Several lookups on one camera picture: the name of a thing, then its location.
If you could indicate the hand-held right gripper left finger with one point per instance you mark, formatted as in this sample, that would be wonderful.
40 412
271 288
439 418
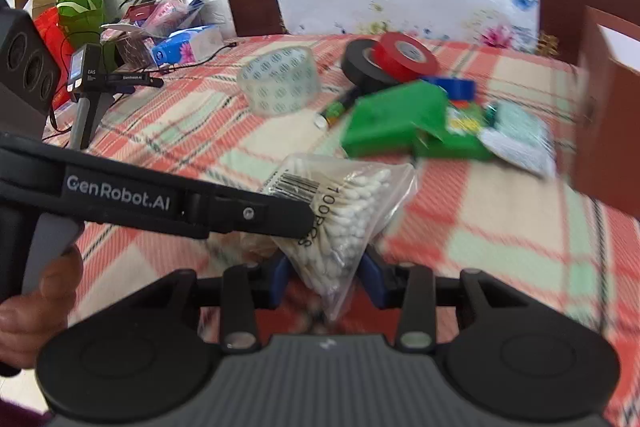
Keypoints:
280 277

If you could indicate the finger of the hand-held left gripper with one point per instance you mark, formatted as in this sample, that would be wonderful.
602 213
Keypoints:
250 214

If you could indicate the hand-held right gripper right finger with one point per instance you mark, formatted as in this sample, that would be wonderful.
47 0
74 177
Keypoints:
372 279

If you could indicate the bag of cotton swabs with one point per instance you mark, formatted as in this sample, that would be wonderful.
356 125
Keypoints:
350 212

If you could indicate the green and black battery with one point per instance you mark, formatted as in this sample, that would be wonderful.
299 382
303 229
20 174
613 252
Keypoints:
337 109

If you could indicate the clear printed tape roll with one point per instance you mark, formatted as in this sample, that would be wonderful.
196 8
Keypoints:
280 79

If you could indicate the green paper box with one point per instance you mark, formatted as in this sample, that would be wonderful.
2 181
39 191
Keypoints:
390 122

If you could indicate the green printed packet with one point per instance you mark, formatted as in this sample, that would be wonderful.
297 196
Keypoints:
460 132

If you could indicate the black tape roll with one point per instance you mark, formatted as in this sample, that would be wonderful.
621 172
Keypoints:
357 67

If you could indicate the clear bag of white beads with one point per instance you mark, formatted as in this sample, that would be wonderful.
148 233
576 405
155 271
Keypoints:
520 137

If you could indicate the blue tape roll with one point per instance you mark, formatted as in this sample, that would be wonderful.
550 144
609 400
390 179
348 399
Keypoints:
455 88

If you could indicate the red tape roll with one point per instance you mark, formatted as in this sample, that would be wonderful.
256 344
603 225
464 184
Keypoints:
405 54

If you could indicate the brown cardboard box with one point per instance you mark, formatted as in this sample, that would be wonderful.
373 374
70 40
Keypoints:
607 132

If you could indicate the person's left hand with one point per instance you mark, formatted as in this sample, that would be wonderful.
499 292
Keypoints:
35 327

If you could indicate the plaid blanket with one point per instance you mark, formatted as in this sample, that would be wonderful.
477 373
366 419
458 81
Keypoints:
475 257

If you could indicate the black device on grey stand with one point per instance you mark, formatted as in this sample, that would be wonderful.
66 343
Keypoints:
87 72

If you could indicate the blue tissue pack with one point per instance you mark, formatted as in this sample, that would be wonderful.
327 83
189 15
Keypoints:
185 47

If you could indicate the red plastic bag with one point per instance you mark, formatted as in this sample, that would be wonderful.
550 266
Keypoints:
47 32

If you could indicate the clear container of packets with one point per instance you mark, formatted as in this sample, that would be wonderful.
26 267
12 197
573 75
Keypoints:
160 14

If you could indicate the green shopping bag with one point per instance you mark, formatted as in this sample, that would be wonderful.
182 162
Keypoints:
82 7

